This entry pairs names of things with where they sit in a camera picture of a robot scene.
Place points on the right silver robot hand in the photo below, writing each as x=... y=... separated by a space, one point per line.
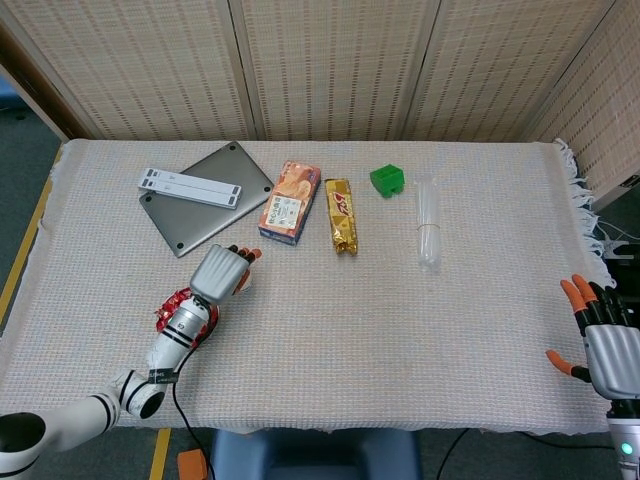
x=615 y=360

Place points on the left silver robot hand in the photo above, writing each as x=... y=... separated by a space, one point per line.
x=215 y=272

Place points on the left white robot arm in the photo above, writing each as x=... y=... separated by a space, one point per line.
x=170 y=345

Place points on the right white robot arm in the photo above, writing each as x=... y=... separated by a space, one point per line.
x=622 y=435

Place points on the white paper cup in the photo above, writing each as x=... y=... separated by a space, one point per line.
x=246 y=286

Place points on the grey closed laptop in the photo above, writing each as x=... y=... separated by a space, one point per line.
x=210 y=220

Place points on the bowl of red candies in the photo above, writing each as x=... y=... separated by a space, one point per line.
x=214 y=331

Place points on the white folding laptop stand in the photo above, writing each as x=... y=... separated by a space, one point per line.
x=190 y=187

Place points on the orange and blue biscuit box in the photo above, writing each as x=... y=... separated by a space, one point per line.
x=287 y=210

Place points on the black equipment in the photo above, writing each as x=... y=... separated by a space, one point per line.
x=620 y=251

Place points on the gold foil snack packet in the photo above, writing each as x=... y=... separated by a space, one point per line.
x=342 y=220

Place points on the white woven tablecloth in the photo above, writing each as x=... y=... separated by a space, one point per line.
x=350 y=340

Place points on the orange block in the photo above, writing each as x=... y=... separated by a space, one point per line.
x=192 y=464

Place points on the green plastic block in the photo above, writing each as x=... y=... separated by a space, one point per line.
x=385 y=180

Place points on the clear plastic tube bundle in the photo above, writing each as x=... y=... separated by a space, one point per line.
x=429 y=245

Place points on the beige woven screen panel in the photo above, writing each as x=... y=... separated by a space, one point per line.
x=140 y=70
x=335 y=70
x=605 y=110
x=500 y=70

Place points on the yellow rubber band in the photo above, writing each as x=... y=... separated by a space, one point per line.
x=429 y=228

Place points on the dark brown wooden beam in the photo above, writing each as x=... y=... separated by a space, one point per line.
x=30 y=75

